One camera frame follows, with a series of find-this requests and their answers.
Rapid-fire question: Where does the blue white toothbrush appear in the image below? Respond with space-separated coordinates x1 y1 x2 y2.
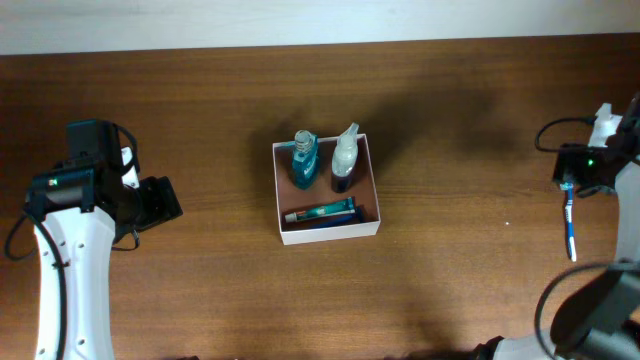
560 182 577 262

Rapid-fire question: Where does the teal mouthwash bottle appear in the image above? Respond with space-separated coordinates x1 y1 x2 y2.
292 130 319 189

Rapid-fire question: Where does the teal toothpaste tube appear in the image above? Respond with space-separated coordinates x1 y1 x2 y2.
284 197 355 223

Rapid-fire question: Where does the purple spray bottle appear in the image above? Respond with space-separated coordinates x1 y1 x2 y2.
331 123 359 193

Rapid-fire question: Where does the blue disposable razor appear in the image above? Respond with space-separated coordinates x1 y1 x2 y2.
311 207 364 230

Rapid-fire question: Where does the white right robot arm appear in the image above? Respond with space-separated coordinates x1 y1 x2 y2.
469 97 639 359

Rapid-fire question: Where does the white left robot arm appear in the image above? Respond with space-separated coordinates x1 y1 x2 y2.
25 168 182 359

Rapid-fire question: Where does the white cardboard box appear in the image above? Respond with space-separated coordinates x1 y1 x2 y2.
272 134 381 245

